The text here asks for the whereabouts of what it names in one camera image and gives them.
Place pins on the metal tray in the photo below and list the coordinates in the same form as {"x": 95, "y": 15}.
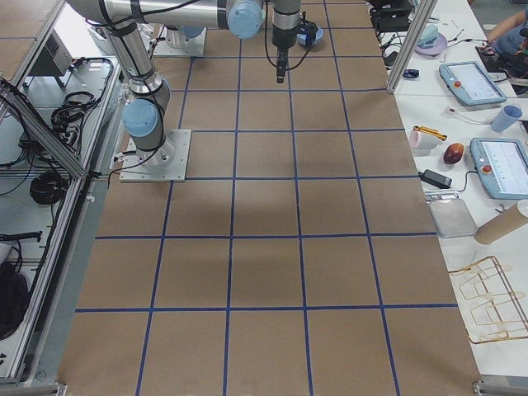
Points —
{"x": 452, "y": 218}

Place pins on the aluminium frame post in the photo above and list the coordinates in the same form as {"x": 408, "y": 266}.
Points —
{"x": 420, "y": 20}

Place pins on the red brown fruit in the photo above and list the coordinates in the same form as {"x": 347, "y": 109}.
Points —
{"x": 453, "y": 153}

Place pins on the far teach pendant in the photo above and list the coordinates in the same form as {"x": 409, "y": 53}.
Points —
{"x": 471, "y": 84}

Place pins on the blue bowl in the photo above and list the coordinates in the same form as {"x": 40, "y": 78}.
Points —
{"x": 309, "y": 35}

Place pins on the near teach pendant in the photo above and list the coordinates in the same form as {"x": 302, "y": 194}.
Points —
{"x": 501, "y": 165}

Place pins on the cardboard tube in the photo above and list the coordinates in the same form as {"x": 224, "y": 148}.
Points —
{"x": 508, "y": 221}

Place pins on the gold wire rack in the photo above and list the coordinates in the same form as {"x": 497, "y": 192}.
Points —
{"x": 490, "y": 306}

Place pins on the teach pendant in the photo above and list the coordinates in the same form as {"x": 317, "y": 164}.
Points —
{"x": 501, "y": 165}
{"x": 471, "y": 84}

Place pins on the gold cylinder tool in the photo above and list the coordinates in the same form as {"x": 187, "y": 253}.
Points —
{"x": 430, "y": 131}

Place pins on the light blue cup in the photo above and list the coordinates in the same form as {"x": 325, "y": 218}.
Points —
{"x": 507, "y": 116}

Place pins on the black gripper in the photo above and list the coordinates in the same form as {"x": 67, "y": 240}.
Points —
{"x": 284, "y": 38}

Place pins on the purple plate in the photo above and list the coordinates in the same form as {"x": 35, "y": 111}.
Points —
{"x": 435, "y": 49}

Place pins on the small blue black device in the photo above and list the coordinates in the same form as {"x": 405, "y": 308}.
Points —
{"x": 411, "y": 73}

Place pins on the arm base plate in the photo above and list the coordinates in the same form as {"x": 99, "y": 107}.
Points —
{"x": 169, "y": 163}
{"x": 192, "y": 49}

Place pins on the black power adapter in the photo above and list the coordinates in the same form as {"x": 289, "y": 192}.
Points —
{"x": 435, "y": 179}

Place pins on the grey control box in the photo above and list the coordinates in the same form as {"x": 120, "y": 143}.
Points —
{"x": 54, "y": 60}

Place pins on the white remote with cable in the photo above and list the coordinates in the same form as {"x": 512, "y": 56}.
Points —
{"x": 451, "y": 112}

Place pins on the teal sponge block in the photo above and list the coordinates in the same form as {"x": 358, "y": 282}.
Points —
{"x": 429, "y": 36}

